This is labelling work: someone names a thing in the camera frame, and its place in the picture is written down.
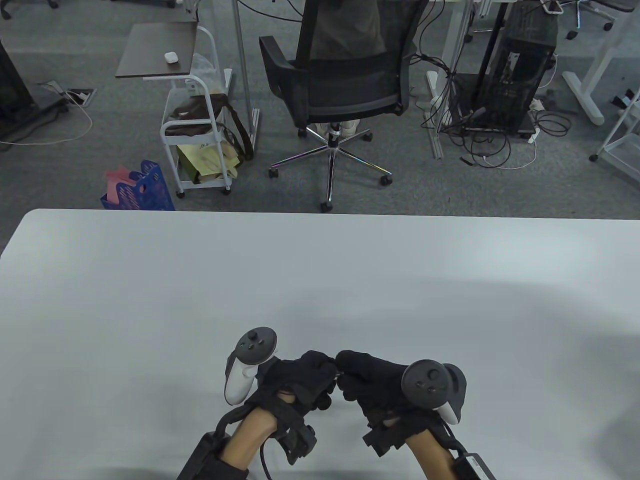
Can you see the brown bag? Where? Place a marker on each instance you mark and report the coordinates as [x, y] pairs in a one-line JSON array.
[[197, 107]]

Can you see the floor socket box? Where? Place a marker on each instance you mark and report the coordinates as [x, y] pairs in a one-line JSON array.
[[80, 97]]

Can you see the person's right forearm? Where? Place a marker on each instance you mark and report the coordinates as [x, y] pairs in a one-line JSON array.
[[427, 457]]

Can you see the white desk leg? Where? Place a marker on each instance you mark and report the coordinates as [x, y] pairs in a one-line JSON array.
[[582, 95], [457, 30]]

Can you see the black right forearm sensor box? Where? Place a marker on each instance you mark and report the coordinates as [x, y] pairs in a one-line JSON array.
[[477, 467]]

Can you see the pink paper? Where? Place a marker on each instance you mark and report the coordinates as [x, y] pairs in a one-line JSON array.
[[117, 182]]

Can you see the black left forearm sensor box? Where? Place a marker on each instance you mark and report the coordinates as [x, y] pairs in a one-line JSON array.
[[200, 457]]

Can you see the silver metal post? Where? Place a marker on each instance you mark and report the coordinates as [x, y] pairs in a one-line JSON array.
[[242, 60]]

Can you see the person's left hand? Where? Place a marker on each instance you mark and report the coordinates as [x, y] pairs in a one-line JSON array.
[[295, 375]]

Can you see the grey white hand controller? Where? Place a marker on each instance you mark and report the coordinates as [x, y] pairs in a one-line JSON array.
[[427, 385], [252, 346]]

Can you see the clear plastic bag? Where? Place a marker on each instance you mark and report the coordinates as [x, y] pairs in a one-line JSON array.
[[205, 67]]

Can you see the white power strip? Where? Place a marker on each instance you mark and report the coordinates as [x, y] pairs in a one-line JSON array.
[[536, 105]]

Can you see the blue plastic basket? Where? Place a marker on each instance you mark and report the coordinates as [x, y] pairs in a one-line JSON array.
[[150, 190]]

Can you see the person's left forearm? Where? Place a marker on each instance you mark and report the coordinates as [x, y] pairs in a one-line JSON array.
[[245, 440]]

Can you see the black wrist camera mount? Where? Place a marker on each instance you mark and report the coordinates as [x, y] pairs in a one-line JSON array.
[[381, 440], [300, 444]]

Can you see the grey white left hand controller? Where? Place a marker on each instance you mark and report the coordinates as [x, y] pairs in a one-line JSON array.
[[252, 346]]

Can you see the white rolling cart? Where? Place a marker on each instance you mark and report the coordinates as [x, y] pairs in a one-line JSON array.
[[172, 129]]

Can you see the person's right hand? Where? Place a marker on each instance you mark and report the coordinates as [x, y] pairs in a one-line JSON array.
[[372, 375]]

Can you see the black computer tower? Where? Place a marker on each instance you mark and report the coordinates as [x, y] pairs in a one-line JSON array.
[[520, 65]]

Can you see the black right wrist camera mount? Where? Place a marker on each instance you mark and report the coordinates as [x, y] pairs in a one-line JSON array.
[[381, 440]]

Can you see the grey white right hand controller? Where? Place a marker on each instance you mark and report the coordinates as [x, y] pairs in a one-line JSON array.
[[427, 385]]

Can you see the black floor stand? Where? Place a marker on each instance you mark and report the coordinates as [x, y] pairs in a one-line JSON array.
[[10, 85]]

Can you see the dark brown side table top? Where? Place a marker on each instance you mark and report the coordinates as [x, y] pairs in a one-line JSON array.
[[157, 50]]

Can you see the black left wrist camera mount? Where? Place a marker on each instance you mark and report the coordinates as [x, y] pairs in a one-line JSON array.
[[300, 444]]

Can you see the black wheeled chair base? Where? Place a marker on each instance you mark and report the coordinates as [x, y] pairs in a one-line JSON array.
[[571, 34]]

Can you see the yellow paper bag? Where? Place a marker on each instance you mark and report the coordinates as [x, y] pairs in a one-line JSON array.
[[200, 160]]

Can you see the white earbud case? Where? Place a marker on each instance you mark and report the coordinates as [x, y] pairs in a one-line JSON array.
[[171, 57]]

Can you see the black mesh office chair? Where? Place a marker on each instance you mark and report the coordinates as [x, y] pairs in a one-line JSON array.
[[350, 95]]

